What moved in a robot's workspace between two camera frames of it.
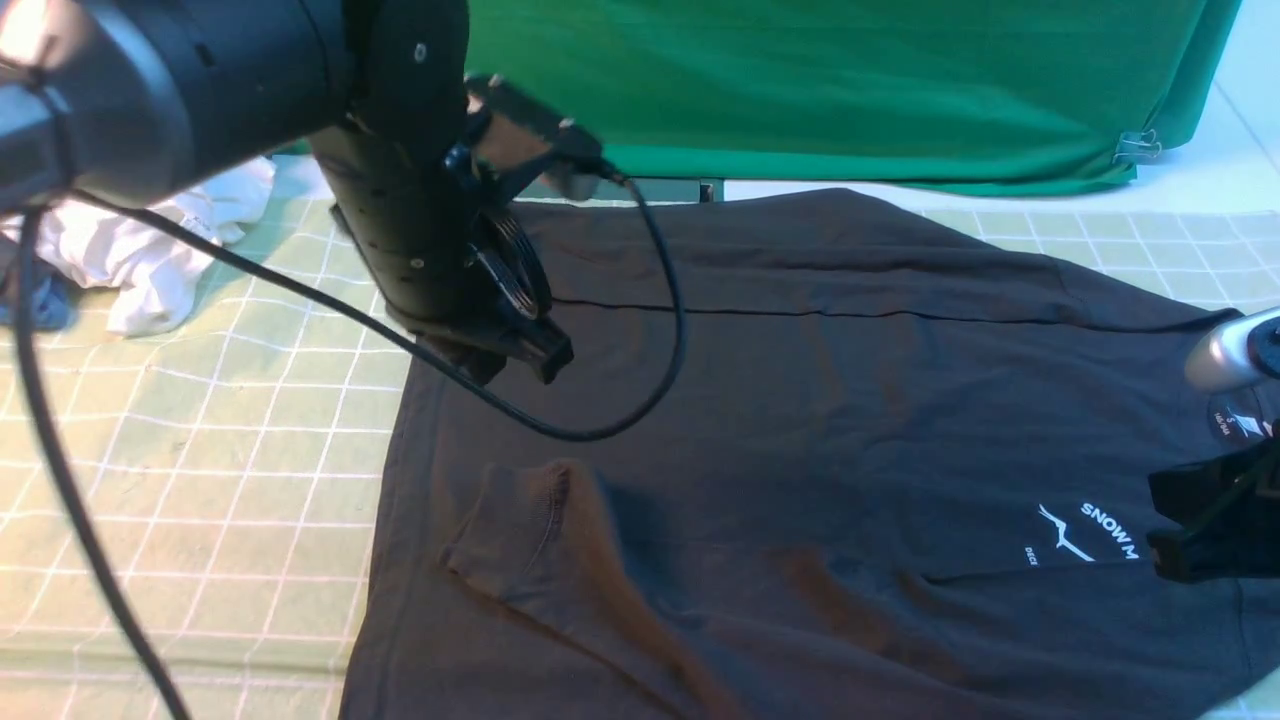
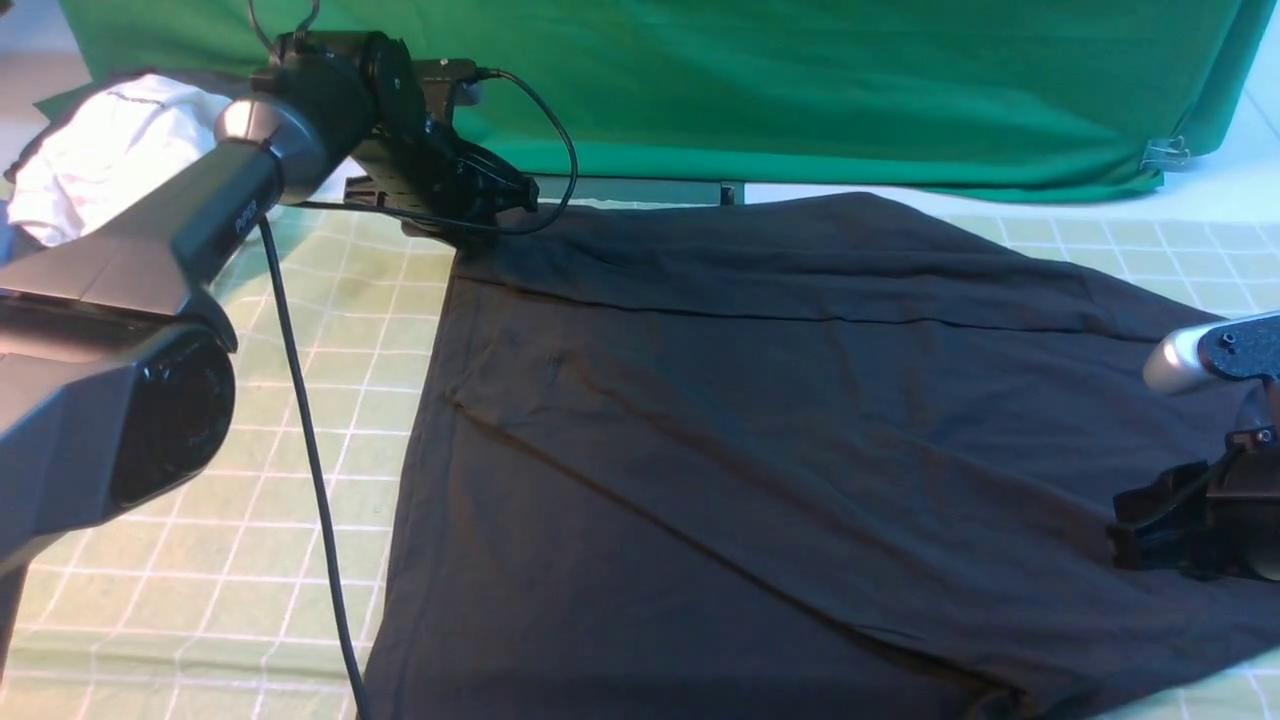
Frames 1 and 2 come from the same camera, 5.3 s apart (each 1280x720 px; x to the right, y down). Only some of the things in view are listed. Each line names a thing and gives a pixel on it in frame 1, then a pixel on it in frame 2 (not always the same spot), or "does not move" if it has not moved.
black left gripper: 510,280 -> 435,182
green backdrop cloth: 1087,95 does not move
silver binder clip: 1142,144 -> 1169,151
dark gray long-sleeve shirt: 902,472 does not move
